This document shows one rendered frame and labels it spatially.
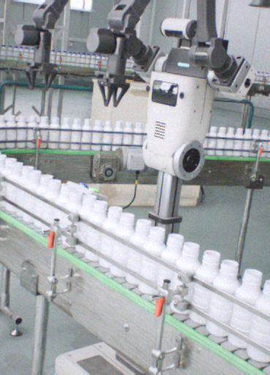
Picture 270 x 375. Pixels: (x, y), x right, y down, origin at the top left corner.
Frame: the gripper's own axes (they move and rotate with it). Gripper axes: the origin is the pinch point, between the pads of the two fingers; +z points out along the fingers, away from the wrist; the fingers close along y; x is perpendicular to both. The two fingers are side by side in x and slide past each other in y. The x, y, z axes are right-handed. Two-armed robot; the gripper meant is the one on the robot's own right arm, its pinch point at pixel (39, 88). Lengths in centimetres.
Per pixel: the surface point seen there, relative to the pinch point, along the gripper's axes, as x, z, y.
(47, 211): 40, 33, 18
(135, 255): 81, 32, 18
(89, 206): 58, 26, 16
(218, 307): 111, 33, 19
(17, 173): 16.9, 26.6, 15.7
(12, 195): 17.0, 34.3, 17.4
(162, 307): 102, 36, 26
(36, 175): 28.7, 24.4, 15.6
